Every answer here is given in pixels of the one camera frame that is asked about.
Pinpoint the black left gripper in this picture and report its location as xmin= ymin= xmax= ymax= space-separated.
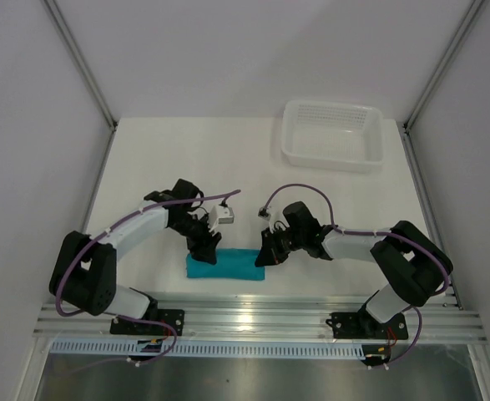
xmin=170 ymin=212 xmax=221 ymax=264

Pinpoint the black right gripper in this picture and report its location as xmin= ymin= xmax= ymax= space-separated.
xmin=255 ymin=225 xmax=306 ymax=266

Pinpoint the teal t shirt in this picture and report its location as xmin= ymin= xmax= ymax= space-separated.
xmin=185 ymin=248 xmax=265 ymax=282

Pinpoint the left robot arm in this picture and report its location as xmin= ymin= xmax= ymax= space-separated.
xmin=49 ymin=179 xmax=229 ymax=334

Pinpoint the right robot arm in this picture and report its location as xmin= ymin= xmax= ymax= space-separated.
xmin=255 ymin=201 xmax=453 ymax=338

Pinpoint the white perforated plastic basket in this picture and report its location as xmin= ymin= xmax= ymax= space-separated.
xmin=281 ymin=100 xmax=384 ymax=174

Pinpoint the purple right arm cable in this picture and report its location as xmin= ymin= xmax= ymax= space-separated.
xmin=259 ymin=184 xmax=454 ymax=371

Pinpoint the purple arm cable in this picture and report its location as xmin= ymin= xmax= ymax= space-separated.
xmin=259 ymin=184 xmax=454 ymax=371
xmin=55 ymin=189 xmax=242 ymax=371

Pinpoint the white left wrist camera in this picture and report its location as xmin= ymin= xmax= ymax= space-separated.
xmin=208 ymin=205 xmax=235 ymax=231

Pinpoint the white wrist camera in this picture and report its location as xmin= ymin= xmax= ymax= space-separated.
xmin=208 ymin=205 xmax=235 ymax=231
xmin=258 ymin=206 xmax=272 ymax=221

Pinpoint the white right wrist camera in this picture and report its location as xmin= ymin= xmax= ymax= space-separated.
xmin=258 ymin=206 xmax=272 ymax=221

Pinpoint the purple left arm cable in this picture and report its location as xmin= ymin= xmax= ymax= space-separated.
xmin=55 ymin=189 xmax=242 ymax=371

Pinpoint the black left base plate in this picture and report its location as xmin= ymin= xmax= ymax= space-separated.
xmin=109 ymin=309 xmax=185 ymax=337

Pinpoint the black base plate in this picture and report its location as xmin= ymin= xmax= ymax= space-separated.
xmin=326 ymin=312 xmax=409 ymax=340
xmin=109 ymin=309 xmax=185 ymax=337

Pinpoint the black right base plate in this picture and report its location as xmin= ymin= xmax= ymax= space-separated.
xmin=326 ymin=312 xmax=409 ymax=340

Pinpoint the aluminium rail beam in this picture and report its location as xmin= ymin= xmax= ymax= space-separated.
xmin=33 ymin=292 xmax=488 ymax=344

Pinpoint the white slotted cable duct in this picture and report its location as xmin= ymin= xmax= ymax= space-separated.
xmin=49 ymin=338 xmax=365 ymax=360

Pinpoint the left aluminium frame post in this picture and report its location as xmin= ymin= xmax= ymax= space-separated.
xmin=41 ymin=0 xmax=118 ymax=132

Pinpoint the aluminium frame post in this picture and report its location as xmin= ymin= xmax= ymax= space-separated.
xmin=402 ymin=0 xmax=488 ymax=133
xmin=41 ymin=0 xmax=118 ymax=132

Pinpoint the right aluminium frame post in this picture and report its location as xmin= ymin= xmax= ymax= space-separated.
xmin=402 ymin=0 xmax=488 ymax=133

